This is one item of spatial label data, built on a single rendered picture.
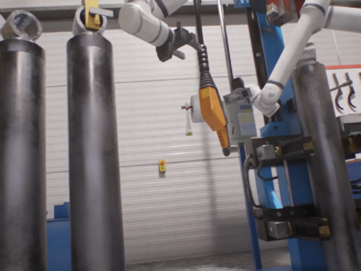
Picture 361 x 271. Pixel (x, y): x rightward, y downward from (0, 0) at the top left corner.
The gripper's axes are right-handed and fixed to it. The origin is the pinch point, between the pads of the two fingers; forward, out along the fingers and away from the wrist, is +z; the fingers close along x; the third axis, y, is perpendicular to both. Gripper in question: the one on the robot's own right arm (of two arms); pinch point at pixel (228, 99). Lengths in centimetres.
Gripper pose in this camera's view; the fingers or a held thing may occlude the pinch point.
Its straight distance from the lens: 136.5
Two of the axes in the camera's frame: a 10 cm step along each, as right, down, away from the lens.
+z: -5.7, 2.7, -7.8
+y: 3.2, 9.4, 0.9
